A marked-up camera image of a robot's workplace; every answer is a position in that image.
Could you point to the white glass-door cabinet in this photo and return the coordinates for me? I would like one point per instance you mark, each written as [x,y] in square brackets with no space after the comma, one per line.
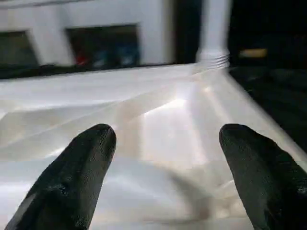
[96,19]

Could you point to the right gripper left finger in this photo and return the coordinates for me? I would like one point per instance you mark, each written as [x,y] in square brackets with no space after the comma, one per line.
[72,187]

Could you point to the small tan tag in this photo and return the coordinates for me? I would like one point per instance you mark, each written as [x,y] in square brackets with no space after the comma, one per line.
[252,52]

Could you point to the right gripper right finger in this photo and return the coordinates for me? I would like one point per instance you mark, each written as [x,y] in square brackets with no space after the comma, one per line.
[268,177]

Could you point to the white plastic table leg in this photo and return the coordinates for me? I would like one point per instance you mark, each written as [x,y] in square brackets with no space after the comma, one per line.
[213,28]

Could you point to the white plastic table top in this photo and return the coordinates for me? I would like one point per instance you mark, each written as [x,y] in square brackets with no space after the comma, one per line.
[158,124]

